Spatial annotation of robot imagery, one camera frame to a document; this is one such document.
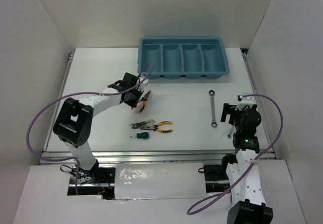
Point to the yellow black long-nose pliers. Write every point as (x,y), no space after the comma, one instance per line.
(143,100)

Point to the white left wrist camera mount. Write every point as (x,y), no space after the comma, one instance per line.
(143,84)

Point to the yellow black combination pliers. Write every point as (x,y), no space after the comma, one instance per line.
(156,127)

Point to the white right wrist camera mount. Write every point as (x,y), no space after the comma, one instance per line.
(244,100)

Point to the aluminium table frame rail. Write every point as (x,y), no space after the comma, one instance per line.
(184,102)

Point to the large silver ratchet wrench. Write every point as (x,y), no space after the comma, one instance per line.
(212,106)

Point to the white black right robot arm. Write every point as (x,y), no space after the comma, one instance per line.
(248,202)

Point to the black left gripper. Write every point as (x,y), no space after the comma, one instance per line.
(133,104)

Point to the silver foil cover sheet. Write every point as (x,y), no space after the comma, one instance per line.
(159,181)

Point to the green stubby screwdriver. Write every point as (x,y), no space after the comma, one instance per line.
(142,135)

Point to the small silver wrench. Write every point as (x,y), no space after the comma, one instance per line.
(231,132)

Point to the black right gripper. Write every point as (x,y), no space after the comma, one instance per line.
(228,109)

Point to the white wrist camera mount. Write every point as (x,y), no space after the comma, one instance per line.
(244,100)
(143,84)

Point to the teal four-compartment tray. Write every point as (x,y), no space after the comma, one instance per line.
(174,57)

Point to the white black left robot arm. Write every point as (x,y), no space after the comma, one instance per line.
(73,124)

